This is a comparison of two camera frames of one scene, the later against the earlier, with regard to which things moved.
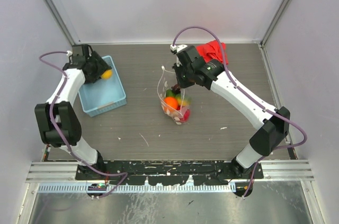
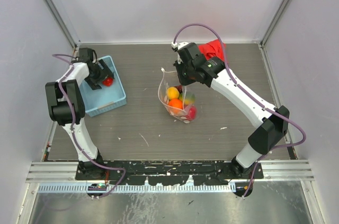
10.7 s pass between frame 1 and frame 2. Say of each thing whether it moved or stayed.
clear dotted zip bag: moved
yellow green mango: moved
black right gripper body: stayed
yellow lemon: moved
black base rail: stayed
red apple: moved
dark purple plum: stayed
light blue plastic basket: stayed
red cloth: stayed
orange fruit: moved
